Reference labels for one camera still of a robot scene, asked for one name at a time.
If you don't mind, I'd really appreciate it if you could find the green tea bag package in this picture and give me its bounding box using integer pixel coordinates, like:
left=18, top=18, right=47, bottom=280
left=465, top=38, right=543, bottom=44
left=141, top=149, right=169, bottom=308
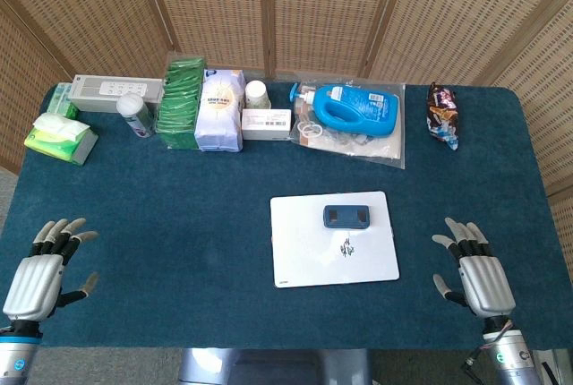
left=154, top=52, right=208, bottom=151

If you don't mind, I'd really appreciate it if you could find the green tissue pack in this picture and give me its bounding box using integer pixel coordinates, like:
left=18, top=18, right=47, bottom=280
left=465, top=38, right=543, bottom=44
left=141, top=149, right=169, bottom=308
left=23, top=112, right=99, bottom=166

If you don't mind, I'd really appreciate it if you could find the small white carton box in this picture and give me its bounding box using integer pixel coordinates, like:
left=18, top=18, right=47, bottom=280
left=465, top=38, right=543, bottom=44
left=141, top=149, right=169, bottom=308
left=240, top=107, right=295, bottom=141

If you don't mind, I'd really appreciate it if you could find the clear zip plastic bag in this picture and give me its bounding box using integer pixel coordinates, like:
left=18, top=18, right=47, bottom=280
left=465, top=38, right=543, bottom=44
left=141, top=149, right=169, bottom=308
left=288, top=72, right=407, bottom=170

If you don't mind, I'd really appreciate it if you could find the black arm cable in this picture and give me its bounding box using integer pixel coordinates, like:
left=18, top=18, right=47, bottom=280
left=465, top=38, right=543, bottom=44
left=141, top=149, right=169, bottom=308
left=463, top=343, right=493, bottom=371

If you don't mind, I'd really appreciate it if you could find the white writing board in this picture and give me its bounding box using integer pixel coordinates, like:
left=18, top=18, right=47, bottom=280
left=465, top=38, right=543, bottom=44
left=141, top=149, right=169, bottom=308
left=269, top=190, right=400, bottom=289

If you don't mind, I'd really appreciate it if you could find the blue pump detergent bottle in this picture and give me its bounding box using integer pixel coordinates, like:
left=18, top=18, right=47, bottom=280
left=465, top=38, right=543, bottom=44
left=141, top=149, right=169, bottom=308
left=288, top=82, right=400, bottom=139

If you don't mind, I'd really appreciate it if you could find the pale green wipes pack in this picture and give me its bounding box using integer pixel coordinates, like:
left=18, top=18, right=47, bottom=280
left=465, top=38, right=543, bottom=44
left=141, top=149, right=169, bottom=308
left=46, top=82, right=81, bottom=120

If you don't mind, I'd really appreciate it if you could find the woven wooden folding screen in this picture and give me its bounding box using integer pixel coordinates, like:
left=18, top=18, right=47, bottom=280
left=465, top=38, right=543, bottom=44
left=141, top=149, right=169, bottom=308
left=0, top=0, right=573, bottom=278

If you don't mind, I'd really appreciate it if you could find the white-lidded printed can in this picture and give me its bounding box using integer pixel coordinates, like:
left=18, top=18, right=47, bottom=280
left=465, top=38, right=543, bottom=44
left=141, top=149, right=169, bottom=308
left=115, top=92, right=156, bottom=139

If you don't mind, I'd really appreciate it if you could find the white power strip box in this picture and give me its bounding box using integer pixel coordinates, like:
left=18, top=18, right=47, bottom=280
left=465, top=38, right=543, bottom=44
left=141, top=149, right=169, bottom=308
left=66, top=73, right=165, bottom=113

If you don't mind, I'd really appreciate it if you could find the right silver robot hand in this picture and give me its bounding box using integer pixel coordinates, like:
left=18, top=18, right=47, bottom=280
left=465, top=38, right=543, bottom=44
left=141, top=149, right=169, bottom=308
left=432, top=218, right=517, bottom=319

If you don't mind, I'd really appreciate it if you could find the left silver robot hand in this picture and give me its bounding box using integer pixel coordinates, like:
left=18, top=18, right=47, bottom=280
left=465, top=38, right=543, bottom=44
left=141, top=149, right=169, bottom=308
left=2, top=218, right=99, bottom=323

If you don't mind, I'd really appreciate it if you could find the brown snack bag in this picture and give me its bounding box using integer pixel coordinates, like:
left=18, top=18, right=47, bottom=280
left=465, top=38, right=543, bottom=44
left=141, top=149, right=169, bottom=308
left=424, top=82, right=460, bottom=152

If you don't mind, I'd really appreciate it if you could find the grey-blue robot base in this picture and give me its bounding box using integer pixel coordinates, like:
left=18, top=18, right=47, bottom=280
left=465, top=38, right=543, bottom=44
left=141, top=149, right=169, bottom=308
left=177, top=347, right=372, bottom=385

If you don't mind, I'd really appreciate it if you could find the lavender paper bag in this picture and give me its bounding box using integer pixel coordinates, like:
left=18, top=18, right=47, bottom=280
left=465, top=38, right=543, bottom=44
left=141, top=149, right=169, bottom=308
left=193, top=69, right=246, bottom=153

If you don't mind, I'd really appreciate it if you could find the white pill bottle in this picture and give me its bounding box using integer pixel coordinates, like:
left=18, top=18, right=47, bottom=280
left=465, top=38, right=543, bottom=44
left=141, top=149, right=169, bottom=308
left=244, top=80, right=272, bottom=111

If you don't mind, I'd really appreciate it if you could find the blue board eraser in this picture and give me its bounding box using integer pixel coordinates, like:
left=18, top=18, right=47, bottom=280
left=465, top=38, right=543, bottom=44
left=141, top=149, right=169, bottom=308
left=321, top=204, right=372, bottom=230

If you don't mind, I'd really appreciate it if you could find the dark teal table carpet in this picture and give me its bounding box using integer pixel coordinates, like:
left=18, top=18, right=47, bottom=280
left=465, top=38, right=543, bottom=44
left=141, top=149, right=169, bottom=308
left=0, top=82, right=573, bottom=350

